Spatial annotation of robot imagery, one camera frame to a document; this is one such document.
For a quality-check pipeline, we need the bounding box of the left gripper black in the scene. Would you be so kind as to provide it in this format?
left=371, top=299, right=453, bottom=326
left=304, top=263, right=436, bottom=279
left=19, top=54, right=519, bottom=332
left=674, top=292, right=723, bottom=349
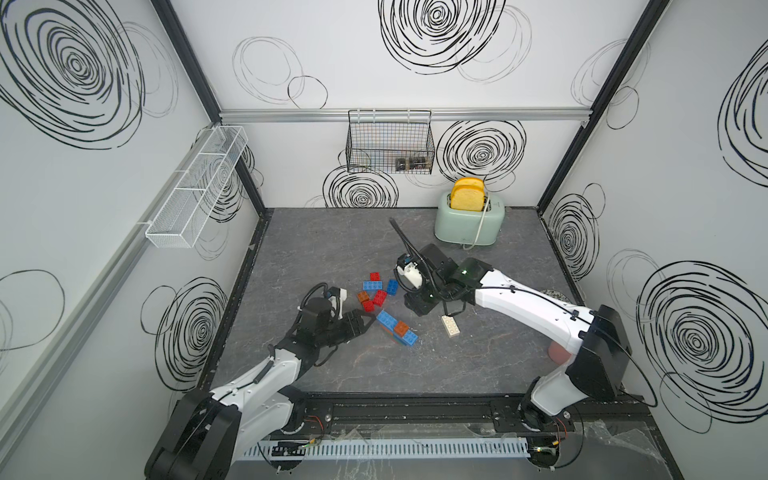
left=315, top=308, right=375, bottom=349

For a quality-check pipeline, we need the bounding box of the small brown lego brick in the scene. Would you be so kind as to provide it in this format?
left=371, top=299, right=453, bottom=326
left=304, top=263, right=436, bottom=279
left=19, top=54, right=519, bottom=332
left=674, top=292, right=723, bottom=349
left=394, top=322, right=410, bottom=338

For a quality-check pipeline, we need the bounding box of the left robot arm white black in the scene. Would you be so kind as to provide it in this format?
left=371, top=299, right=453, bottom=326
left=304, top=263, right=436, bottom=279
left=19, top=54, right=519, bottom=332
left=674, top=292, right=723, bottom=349
left=144, top=296, right=376, bottom=479

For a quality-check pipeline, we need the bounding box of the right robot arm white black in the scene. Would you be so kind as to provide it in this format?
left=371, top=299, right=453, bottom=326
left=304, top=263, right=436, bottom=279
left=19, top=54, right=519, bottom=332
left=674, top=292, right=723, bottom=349
left=394, top=244, right=631, bottom=431

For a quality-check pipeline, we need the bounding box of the white lego brick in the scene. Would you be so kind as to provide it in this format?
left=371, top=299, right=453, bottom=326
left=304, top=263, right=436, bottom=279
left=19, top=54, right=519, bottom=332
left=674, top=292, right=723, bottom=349
left=441, top=315, right=460, bottom=338

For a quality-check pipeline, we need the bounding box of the blue lego brick stacked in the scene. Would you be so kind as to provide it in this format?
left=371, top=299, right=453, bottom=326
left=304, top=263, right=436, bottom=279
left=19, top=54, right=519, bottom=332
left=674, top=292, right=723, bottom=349
left=386, top=279, right=399, bottom=296

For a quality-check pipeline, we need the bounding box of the light blue long lego brick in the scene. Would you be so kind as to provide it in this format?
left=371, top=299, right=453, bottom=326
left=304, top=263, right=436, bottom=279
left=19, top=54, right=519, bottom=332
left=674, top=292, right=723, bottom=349
left=362, top=281, right=383, bottom=292

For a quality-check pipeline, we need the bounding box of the mint green toaster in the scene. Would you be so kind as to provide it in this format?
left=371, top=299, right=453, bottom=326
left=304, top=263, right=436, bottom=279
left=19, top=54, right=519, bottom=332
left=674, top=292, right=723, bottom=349
left=434, top=192, right=505, bottom=246

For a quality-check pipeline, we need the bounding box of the yellow toast slice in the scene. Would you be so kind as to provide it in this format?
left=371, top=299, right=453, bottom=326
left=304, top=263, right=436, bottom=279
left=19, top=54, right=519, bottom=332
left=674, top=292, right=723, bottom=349
left=450, top=177, right=486, bottom=212

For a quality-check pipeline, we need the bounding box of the patterned ceramic bowl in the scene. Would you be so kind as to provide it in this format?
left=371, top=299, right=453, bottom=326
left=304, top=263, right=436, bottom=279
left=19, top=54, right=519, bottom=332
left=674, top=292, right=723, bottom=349
left=542, top=290, right=569, bottom=302

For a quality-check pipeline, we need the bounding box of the pink plastic cup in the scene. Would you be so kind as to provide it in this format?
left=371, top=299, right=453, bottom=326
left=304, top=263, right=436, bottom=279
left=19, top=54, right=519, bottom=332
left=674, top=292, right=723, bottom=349
left=548, top=342, right=573, bottom=365

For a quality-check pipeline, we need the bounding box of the white toaster cable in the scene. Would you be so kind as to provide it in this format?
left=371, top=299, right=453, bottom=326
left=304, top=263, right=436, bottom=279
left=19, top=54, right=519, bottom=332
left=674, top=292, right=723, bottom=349
left=463, top=193, right=492, bottom=251

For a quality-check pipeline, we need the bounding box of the black wire wall basket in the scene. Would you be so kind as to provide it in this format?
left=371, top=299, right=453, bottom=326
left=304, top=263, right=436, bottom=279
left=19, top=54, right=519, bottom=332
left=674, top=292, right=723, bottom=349
left=344, top=120, right=436, bottom=175

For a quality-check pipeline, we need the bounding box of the white cable duct strip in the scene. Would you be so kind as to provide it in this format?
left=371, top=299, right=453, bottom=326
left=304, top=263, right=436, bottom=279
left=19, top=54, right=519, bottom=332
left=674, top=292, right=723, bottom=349
left=240, top=438, right=530, bottom=462

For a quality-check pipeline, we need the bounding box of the white wire wall shelf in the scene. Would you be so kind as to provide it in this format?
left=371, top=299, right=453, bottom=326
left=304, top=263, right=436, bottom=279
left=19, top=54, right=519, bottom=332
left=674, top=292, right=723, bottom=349
left=145, top=125, right=247, bottom=249

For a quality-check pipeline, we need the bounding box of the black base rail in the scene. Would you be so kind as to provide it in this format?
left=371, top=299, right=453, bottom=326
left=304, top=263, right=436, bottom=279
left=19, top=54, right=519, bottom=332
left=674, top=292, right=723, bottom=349
left=301, top=392, right=651, bottom=434

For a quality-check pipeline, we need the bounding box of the grey wall rail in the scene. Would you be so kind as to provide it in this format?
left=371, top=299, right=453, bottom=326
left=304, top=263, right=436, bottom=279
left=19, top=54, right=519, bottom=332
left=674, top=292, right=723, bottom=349
left=220, top=107, right=592, bottom=124

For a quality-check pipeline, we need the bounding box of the black corner frame post right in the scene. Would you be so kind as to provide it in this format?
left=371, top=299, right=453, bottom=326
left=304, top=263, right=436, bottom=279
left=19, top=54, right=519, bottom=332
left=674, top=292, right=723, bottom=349
left=536, top=0, right=671, bottom=215

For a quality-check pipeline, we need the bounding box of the black corner frame post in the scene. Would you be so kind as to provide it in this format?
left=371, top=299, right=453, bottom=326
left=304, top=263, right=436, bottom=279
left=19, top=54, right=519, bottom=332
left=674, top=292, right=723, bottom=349
left=151, top=0, right=268, bottom=217
left=536, top=0, right=671, bottom=215

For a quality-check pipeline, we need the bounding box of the black corner frame post left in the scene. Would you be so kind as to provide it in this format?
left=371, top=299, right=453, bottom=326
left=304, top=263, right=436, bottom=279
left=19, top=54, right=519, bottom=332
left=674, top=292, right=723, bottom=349
left=151, top=0, right=268, bottom=217

